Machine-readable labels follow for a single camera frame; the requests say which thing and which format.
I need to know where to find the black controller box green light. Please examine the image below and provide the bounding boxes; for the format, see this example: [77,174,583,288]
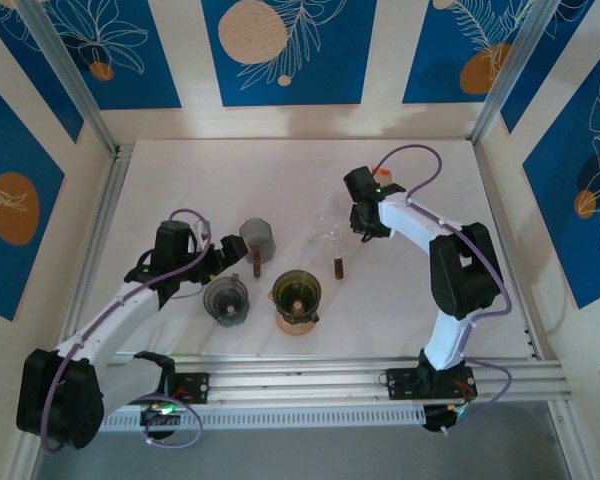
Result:
[140,397,187,441]
[422,402,481,435]

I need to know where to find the clear glass carafe wooden handle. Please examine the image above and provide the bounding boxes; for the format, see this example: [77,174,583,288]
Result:
[310,212,351,281]

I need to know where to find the aluminium front rail frame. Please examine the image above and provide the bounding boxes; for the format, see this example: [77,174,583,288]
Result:
[104,352,574,406]

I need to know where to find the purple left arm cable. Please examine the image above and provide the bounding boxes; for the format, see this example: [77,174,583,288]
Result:
[42,208,214,454]

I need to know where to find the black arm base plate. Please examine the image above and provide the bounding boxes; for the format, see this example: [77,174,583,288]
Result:
[167,371,212,405]
[385,367,477,402]

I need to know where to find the aluminium table side rail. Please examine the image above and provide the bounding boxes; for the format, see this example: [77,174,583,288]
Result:
[472,139,549,361]
[62,144,134,346]

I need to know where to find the aluminium frame post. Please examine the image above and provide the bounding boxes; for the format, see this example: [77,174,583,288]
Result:
[17,0,121,156]
[469,0,549,146]

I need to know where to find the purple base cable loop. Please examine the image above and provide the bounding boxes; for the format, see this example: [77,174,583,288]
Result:
[142,393,204,451]

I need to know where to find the white slotted cable duct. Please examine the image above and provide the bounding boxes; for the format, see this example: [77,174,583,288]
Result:
[99,403,427,432]

